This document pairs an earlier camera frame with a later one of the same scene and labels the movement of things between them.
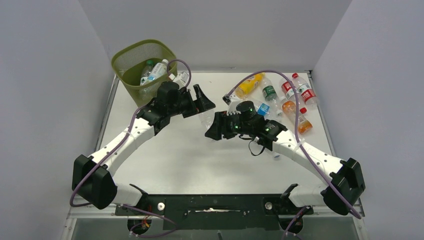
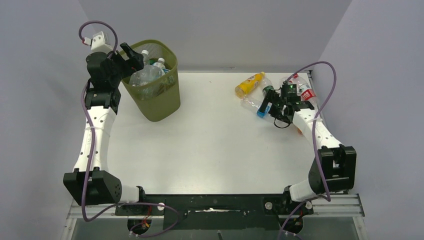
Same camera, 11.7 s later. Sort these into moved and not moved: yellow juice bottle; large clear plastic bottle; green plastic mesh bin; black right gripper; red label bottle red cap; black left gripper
Moved: red label bottle red cap; black left gripper; large clear plastic bottle; black right gripper
Not moved: green plastic mesh bin; yellow juice bottle
